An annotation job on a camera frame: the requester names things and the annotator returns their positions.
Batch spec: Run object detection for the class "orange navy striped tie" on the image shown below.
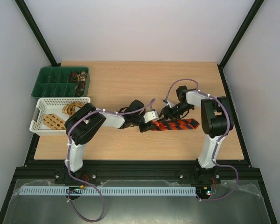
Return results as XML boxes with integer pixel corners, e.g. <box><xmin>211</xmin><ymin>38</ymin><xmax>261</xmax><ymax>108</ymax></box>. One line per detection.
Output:
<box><xmin>152</xmin><ymin>119</ymin><xmax>200</xmax><ymax>131</ymax></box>

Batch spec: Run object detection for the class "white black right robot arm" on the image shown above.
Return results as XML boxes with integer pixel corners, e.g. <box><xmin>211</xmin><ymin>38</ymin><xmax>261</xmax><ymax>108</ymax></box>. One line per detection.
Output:
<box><xmin>161</xmin><ymin>85</ymin><xmax>233</xmax><ymax>183</ymax></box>

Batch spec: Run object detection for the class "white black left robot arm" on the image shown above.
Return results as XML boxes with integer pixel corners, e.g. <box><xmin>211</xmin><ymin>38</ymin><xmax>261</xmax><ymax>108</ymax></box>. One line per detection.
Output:
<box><xmin>64</xmin><ymin>98</ymin><xmax>158</xmax><ymax>172</ymax></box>

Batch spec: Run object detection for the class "tan ringed tie in basket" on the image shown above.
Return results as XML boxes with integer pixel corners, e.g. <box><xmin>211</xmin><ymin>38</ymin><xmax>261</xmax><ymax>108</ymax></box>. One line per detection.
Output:
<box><xmin>62</xmin><ymin>102</ymin><xmax>84</xmax><ymax>116</ymax></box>

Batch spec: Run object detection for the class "rolled beige patterned tie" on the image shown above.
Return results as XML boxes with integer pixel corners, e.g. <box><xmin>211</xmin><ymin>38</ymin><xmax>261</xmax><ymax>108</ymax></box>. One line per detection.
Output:
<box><xmin>77</xmin><ymin>71</ymin><xmax>88</xmax><ymax>82</ymax></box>

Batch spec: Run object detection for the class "rolled brown patterned tie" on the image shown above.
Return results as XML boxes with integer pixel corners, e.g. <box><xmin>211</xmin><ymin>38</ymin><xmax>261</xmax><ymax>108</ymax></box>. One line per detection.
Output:
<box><xmin>68</xmin><ymin>71</ymin><xmax>79</xmax><ymax>83</ymax></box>

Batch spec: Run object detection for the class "tan patterned tie in basket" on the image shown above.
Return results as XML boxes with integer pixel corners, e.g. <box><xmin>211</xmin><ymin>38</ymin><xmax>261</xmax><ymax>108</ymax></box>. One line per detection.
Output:
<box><xmin>43</xmin><ymin>113</ymin><xmax>66</xmax><ymax>130</ymax></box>

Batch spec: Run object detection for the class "green divided storage tray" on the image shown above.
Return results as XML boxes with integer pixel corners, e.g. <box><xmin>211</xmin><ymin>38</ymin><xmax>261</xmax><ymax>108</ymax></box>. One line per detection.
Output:
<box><xmin>31</xmin><ymin>66</ymin><xmax>90</xmax><ymax>99</ymax></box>

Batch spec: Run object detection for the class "white perforated plastic basket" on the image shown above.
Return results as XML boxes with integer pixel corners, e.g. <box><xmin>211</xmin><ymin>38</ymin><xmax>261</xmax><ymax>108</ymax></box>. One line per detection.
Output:
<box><xmin>29</xmin><ymin>97</ymin><xmax>91</xmax><ymax>136</ymax></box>

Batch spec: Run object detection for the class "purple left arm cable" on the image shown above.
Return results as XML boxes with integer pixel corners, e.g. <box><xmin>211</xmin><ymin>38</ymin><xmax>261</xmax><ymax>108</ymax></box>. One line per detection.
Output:
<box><xmin>67</xmin><ymin>98</ymin><xmax>156</xmax><ymax>221</ymax></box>

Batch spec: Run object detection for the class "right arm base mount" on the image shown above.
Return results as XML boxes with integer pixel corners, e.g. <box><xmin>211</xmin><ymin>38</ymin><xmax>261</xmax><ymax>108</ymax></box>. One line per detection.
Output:
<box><xmin>178</xmin><ymin>166</ymin><xmax>221</xmax><ymax>185</ymax></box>

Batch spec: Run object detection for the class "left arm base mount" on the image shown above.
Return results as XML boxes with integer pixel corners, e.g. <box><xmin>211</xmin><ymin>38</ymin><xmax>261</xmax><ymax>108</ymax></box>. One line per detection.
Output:
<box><xmin>54</xmin><ymin>167</ymin><xmax>98</xmax><ymax>185</ymax></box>

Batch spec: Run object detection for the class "light blue slotted cable duct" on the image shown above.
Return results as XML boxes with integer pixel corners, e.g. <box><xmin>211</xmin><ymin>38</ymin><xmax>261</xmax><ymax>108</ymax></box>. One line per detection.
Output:
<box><xmin>19</xmin><ymin>186</ymin><xmax>196</xmax><ymax>196</ymax></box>

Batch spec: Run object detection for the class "black aluminium frame rail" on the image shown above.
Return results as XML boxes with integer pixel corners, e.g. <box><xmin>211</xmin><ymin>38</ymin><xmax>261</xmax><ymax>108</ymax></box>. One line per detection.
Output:
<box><xmin>14</xmin><ymin>161</ymin><xmax>263</xmax><ymax>185</ymax></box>

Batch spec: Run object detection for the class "right black frame post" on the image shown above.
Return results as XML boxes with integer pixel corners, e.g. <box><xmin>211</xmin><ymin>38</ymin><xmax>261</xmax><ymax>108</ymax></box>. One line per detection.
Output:
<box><xmin>219</xmin><ymin>0</ymin><xmax>265</xmax><ymax>67</ymax></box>

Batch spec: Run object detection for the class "black frame post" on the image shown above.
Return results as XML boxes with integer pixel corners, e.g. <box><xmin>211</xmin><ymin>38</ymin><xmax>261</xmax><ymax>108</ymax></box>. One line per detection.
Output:
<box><xmin>15</xmin><ymin>0</ymin><xmax>61</xmax><ymax>67</ymax></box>
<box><xmin>219</xmin><ymin>0</ymin><xmax>265</xmax><ymax>67</ymax></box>

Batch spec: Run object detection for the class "left black frame post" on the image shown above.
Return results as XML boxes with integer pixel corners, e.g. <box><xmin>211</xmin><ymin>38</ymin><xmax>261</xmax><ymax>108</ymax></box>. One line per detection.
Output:
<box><xmin>15</xmin><ymin>0</ymin><xmax>61</xmax><ymax>67</ymax></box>

